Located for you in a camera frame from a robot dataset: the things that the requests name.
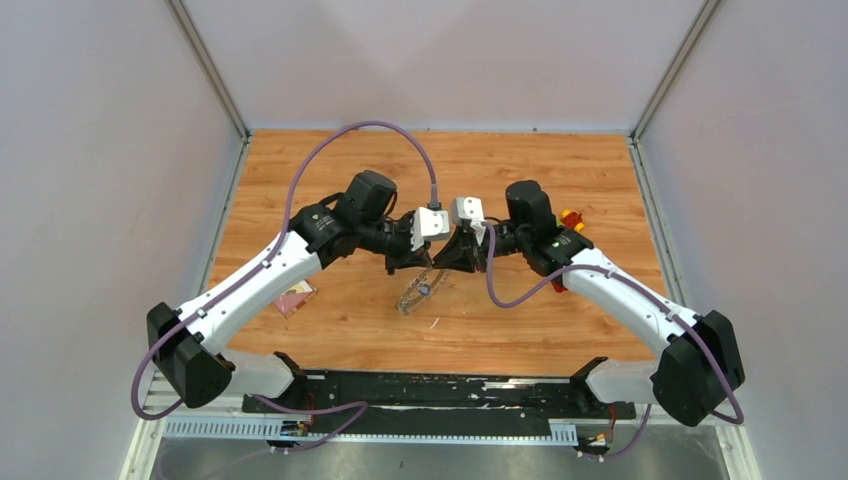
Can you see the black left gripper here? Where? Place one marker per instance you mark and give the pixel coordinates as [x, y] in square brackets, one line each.
[409, 259]

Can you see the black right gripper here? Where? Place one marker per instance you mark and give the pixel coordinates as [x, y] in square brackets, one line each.
[459, 254]

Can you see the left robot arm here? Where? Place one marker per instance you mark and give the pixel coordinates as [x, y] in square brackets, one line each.
[189, 343]

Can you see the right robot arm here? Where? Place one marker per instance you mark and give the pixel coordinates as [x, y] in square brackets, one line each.
[696, 366]

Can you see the toy brick car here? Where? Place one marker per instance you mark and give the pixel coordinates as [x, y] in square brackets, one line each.
[572, 220]

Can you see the red playing card box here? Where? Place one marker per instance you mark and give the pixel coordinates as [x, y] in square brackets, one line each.
[294, 298]

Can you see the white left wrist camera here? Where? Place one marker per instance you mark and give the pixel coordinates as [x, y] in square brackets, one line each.
[429, 225]

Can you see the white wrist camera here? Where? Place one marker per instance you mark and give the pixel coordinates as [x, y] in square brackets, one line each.
[467, 212]
[429, 225]

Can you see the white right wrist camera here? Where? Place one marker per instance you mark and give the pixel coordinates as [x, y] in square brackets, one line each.
[467, 212]

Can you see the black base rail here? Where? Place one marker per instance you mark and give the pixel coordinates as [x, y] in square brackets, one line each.
[386, 392]

